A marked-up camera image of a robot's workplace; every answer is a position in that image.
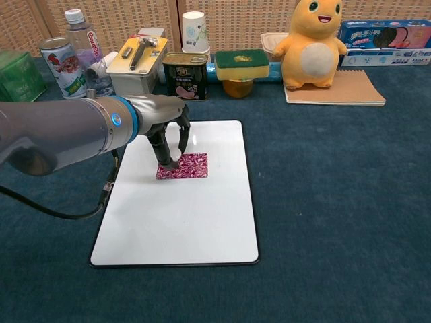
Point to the small white cylinder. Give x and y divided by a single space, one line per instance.
102 64

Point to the clear plastic water bottle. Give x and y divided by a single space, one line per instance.
85 47

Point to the pink glitter square packet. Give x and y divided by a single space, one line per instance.
193 166

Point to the white blue toothpaste box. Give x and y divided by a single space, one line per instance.
384 58

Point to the silver red green drink can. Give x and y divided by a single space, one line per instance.
62 70

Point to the woven wooden folding screen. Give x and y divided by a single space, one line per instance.
235 20

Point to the razor in yellow blister pack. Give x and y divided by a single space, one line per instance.
138 55

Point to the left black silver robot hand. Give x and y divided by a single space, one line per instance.
158 111

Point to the blue cookie box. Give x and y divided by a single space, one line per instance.
380 33

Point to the white rectangular board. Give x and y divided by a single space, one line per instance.
178 218

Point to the stack of white paper cups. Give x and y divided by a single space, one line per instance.
194 33

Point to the long grey white box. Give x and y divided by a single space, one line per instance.
131 84

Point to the dark blue table cloth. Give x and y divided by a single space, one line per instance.
336 202

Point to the green square tin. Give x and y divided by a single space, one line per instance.
242 64

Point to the yellow plush toy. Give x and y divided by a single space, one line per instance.
313 50

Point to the green transparent tea box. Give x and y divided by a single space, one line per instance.
18 77

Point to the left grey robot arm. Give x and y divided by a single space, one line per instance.
60 131

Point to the black luncheon meat tin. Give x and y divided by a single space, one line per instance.
185 80

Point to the brown spiral notebook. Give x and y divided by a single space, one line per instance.
350 89

